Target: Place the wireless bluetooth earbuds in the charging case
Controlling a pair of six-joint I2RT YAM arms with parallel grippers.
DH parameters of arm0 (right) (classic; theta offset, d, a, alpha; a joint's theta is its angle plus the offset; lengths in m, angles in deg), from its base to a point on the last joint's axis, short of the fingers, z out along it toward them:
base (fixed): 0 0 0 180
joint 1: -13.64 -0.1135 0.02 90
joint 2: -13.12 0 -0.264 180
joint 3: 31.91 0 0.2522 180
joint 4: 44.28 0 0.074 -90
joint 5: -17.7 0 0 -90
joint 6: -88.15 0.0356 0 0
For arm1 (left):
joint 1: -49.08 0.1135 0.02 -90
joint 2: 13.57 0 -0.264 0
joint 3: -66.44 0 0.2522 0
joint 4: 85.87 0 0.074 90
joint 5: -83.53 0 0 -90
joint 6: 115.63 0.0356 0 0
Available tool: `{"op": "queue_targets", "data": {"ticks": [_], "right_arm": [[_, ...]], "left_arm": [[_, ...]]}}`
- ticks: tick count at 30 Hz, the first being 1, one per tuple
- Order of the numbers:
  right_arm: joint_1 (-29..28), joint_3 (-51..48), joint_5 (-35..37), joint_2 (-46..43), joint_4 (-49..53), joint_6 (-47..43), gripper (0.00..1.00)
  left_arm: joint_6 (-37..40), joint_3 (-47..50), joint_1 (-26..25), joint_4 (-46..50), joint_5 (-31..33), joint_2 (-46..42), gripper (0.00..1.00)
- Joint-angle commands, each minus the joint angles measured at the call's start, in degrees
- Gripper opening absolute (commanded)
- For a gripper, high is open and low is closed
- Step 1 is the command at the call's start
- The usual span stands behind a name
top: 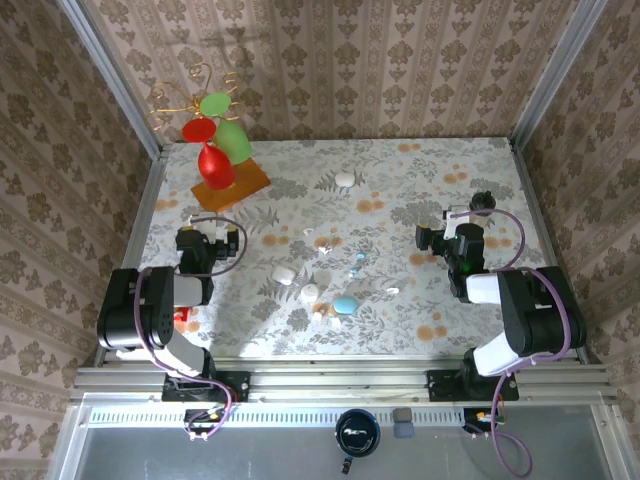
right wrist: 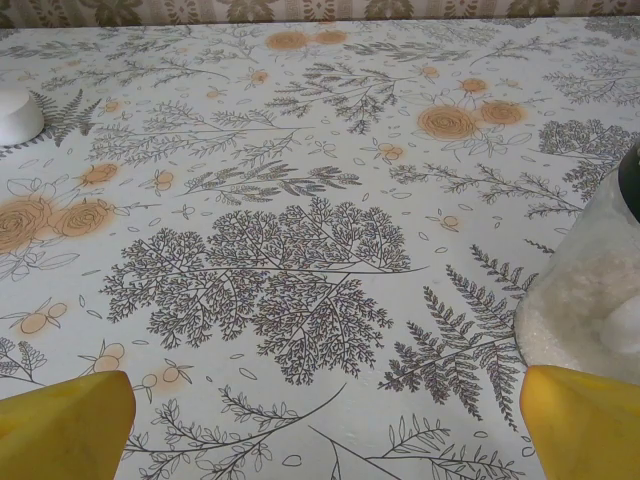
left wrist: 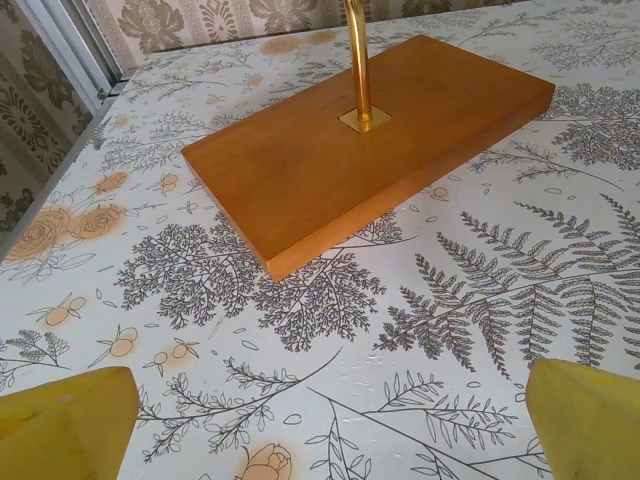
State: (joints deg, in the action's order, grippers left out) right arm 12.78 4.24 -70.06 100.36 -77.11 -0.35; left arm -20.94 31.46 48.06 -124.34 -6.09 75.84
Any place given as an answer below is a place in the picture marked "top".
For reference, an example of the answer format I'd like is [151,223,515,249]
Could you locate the red wine glass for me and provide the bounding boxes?
[181,117,236,191]

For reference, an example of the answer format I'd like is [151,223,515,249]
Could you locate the green wine glass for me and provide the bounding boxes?
[199,93,253,165]

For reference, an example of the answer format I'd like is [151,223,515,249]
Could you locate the black connector box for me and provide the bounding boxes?
[462,407,504,434]
[183,408,227,434]

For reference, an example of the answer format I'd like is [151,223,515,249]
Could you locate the grey metal tray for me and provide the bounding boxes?
[47,394,626,480]

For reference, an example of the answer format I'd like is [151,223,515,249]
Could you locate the black round bowl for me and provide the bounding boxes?
[334,408,381,457]

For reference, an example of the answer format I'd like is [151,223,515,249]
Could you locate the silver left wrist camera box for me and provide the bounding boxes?
[188,214,229,246]

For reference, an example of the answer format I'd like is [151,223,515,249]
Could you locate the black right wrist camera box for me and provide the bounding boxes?
[442,205,486,257]

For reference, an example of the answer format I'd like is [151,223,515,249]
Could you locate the aluminium side rail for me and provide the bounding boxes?
[92,149,169,369]
[509,142,591,366]

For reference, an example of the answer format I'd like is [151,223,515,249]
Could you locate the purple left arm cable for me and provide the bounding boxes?
[133,215,249,441]

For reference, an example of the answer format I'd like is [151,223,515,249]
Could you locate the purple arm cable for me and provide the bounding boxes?
[133,215,249,441]
[449,208,571,476]

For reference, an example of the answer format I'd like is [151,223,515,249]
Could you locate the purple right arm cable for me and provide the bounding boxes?
[449,208,571,476]

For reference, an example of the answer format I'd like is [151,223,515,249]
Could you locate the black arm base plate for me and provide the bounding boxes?
[427,369,520,403]
[162,370,251,403]

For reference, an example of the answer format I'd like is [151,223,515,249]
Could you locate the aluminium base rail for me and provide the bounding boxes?
[69,357,621,404]

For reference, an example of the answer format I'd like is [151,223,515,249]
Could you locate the aluminium frame post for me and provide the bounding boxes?
[54,0,166,161]
[509,0,611,151]

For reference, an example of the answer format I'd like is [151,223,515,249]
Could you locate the slotted metal cable duct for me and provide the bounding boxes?
[87,410,469,429]

